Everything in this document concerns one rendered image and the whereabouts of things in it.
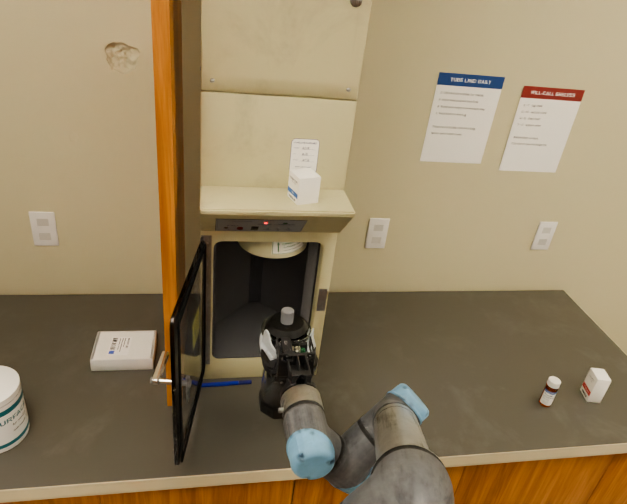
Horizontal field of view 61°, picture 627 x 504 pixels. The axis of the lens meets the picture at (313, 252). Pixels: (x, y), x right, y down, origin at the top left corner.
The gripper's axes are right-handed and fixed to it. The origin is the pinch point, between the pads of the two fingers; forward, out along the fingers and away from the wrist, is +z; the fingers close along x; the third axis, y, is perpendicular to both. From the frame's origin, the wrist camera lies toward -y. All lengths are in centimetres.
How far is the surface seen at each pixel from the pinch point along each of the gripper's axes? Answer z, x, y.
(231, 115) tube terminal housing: 17.8, 12.2, 43.3
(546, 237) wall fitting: 61, -103, -8
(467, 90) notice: 61, -59, 42
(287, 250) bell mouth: 20.6, -2.2, 10.1
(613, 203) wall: 62, -125, 6
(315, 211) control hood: 6.9, -5.0, 27.4
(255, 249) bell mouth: 21.6, 5.5, 9.7
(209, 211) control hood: 6.5, 16.5, 27.1
